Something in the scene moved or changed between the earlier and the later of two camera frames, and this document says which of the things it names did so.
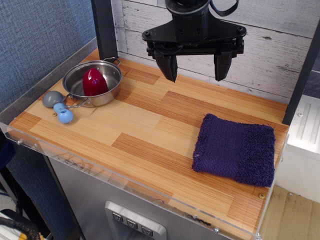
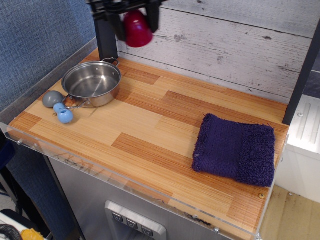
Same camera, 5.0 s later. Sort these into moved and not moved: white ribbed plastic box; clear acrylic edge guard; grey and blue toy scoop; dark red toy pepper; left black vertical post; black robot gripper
Moved: dark red toy pepper; black robot gripper
Not moved: clear acrylic edge guard; left black vertical post; grey and blue toy scoop; white ribbed plastic box
